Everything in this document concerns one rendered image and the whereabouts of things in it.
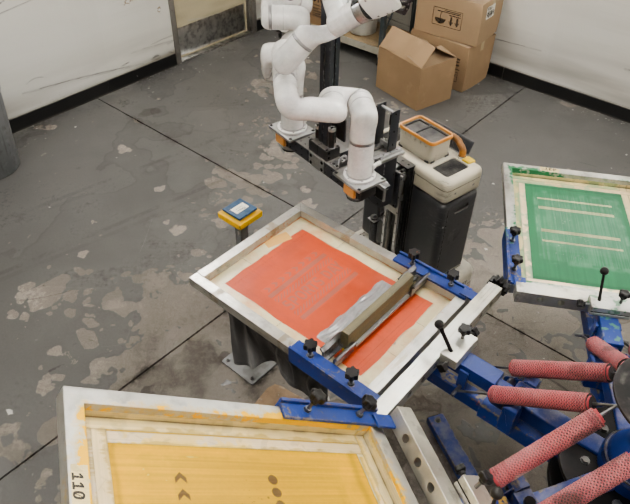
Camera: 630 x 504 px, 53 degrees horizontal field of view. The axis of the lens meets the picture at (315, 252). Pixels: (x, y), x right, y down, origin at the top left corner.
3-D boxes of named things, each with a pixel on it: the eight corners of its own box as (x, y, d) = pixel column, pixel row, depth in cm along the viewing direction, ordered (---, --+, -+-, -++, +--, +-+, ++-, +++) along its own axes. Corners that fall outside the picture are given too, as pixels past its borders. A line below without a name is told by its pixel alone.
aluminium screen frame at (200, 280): (189, 285, 222) (188, 277, 220) (300, 209, 255) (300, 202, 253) (367, 410, 184) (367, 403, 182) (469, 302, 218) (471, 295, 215)
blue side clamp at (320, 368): (288, 361, 199) (288, 346, 194) (298, 351, 202) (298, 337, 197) (363, 414, 185) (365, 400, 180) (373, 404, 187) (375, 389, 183)
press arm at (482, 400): (284, 292, 233) (283, 280, 229) (294, 283, 237) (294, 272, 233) (611, 503, 174) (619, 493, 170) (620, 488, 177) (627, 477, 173)
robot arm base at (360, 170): (366, 160, 250) (369, 126, 240) (388, 174, 242) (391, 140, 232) (336, 173, 243) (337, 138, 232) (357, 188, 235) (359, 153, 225)
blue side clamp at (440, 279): (390, 271, 231) (392, 256, 226) (398, 264, 234) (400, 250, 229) (461, 310, 216) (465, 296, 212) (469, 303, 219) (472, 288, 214)
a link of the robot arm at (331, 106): (272, 128, 217) (269, 101, 231) (377, 136, 223) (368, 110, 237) (276, 90, 207) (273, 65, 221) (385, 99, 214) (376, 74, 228)
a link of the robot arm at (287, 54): (288, 114, 217) (285, 94, 228) (330, 70, 207) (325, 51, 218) (251, 87, 209) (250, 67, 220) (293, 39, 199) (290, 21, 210)
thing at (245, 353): (233, 365, 249) (224, 290, 221) (240, 359, 251) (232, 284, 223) (321, 432, 227) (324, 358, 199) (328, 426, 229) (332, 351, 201)
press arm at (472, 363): (440, 363, 193) (443, 353, 189) (451, 352, 196) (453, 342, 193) (491, 395, 184) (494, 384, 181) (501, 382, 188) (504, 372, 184)
